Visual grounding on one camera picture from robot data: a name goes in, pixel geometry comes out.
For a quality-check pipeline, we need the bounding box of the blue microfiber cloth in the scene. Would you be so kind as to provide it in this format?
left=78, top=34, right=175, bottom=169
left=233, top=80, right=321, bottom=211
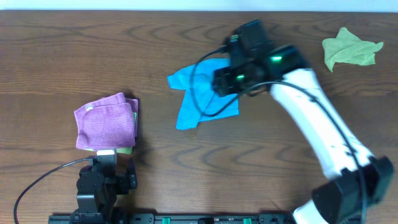
left=167, top=58, right=239, bottom=130

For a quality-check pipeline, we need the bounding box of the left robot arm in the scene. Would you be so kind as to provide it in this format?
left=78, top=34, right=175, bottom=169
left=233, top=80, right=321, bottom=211
left=68, top=155, right=137, bottom=224

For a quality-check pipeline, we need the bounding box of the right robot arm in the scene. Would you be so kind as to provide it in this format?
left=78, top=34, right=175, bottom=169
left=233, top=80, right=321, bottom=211
left=213, top=42, right=394, bottom=223

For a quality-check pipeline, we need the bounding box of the folded green cloth under purple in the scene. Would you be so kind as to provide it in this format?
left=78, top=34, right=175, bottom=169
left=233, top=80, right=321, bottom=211
left=83, top=112, right=138, bottom=155

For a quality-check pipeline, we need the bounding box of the crumpled green cloth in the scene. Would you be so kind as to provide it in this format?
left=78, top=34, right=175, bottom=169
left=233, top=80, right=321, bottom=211
left=322, top=27, right=384, bottom=72

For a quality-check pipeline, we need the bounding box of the left black cable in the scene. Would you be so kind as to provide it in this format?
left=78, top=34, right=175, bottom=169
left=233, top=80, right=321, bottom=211
left=13, top=157, right=94, bottom=224

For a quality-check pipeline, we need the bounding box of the black cable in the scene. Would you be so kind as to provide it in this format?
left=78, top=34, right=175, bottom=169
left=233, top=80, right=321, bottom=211
left=13, top=157, right=94, bottom=224
left=189, top=45, right=368, bottom=224

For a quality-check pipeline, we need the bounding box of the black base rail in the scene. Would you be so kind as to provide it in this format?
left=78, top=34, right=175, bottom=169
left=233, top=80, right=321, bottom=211
left=48, top=213, right=296, bottom=224

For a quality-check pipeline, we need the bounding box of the right black cable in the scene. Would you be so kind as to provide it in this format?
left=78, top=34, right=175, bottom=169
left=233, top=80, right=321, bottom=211
left=189, top=45, right=368, bottom=224

